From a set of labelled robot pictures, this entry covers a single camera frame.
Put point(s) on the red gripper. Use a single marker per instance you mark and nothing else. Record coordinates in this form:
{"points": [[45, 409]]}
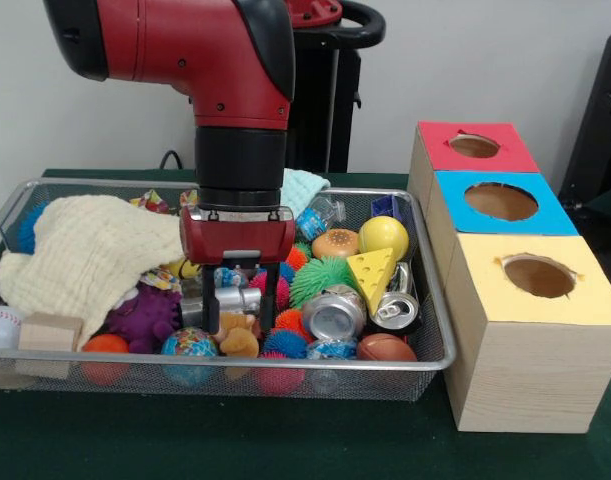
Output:
{"points": [[237, 240]]}

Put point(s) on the brown plush bear toy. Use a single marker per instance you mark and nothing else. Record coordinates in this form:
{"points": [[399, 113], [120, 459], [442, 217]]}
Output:
{"points": [[240, 342]]}

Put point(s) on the light blue waffle cloth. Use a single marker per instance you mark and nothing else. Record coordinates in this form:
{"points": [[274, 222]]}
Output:
{"points": [[305, 190]]}

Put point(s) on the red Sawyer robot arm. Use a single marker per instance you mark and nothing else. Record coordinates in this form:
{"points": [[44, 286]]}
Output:
{"points": [[225, 65]]}

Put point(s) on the silver mesh bin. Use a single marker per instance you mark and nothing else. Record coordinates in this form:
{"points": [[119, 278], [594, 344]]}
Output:
{"points": [[385, 385]]}

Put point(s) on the wooden box with three holes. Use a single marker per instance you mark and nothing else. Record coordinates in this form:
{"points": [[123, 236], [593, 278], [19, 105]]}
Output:
{"points": [[525, 370]]}

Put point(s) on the globe print ball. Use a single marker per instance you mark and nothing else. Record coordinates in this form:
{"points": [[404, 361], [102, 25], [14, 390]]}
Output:
{"points": [[187, 344]]}

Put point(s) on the green spiky ball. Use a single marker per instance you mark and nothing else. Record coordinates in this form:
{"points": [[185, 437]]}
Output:
{"points": [[320, 277]]}

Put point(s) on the crushed silver can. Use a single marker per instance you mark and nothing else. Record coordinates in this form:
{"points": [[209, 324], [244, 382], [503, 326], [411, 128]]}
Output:
{"points": [[332, 315]]}

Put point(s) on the toy hamburger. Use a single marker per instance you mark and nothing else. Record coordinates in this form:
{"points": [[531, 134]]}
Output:
{"points": [[335, 243]]}

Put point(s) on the yellow cheese wedge toy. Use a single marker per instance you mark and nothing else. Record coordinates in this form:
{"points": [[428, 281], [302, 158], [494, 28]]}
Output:
{"points": [[370, 275]]}

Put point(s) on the brown toy football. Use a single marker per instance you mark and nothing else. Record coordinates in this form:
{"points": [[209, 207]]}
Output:
{"points": [[385, 347]]}

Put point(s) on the cream waffle cloth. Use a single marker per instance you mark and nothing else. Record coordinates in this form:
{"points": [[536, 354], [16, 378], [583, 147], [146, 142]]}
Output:
{"points": [[95, 250]]}

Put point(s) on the yellow ball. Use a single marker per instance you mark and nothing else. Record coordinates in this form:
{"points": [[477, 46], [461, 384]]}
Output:
{"points": [[382, 237]]}

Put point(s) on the white baseball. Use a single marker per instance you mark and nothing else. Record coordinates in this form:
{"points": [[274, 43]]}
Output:
{"points": [[2, 327]]}

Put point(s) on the black upright panel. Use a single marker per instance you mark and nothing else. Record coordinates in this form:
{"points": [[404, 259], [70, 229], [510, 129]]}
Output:
{"points": [[600, 125]]}

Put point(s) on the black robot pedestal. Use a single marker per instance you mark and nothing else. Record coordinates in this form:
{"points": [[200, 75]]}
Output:
{"points": [[330, 100]]}

